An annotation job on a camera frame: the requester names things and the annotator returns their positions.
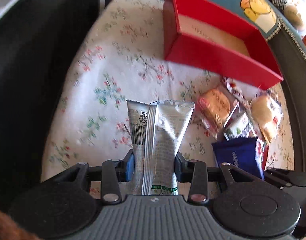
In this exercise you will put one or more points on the small white green snack packet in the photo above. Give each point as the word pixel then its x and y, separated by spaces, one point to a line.
pixel 242 127

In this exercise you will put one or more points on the blue wafer biscuit packet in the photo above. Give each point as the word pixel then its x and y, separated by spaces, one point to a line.
pixel 242 153

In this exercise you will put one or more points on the red cardboard box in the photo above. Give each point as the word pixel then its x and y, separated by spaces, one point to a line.
pixel 202 34

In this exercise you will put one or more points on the floral seat cushion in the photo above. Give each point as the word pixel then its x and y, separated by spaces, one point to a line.
pixel 120 59

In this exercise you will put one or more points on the silver snack bar wrapper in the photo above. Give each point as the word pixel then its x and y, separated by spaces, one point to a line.
pixel 157 130

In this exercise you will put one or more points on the round meat floss cake packet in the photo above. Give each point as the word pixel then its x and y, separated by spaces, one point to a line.
pixel 215 107

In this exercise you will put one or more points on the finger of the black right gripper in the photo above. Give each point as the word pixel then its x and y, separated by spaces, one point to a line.
pixel 284 178

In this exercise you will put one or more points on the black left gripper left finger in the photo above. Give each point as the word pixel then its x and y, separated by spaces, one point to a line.
pixel 123 169

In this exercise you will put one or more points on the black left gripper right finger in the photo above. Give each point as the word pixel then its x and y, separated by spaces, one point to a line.
pixel 184 170

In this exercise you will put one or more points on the white red snack packet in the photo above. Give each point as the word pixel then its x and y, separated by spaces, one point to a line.
pixel 233 88

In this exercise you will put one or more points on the white plastic bag on sofa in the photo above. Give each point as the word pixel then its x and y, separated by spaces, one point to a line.
pixel 295 12

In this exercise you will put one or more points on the steamed egg cake packet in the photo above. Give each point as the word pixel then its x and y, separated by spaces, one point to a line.
pixel 266 111

